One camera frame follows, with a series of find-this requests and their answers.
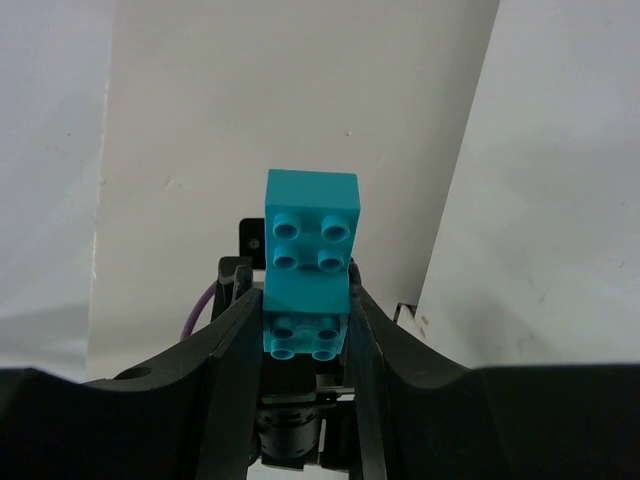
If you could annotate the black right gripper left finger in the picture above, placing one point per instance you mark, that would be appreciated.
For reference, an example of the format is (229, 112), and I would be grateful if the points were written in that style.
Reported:
(186, 413)

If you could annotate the teal lego brick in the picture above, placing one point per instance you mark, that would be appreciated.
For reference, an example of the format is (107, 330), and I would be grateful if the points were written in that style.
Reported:
(311, 221)

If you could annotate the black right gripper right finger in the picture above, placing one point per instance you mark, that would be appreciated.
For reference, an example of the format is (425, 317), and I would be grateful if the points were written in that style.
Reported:
(423, 416)

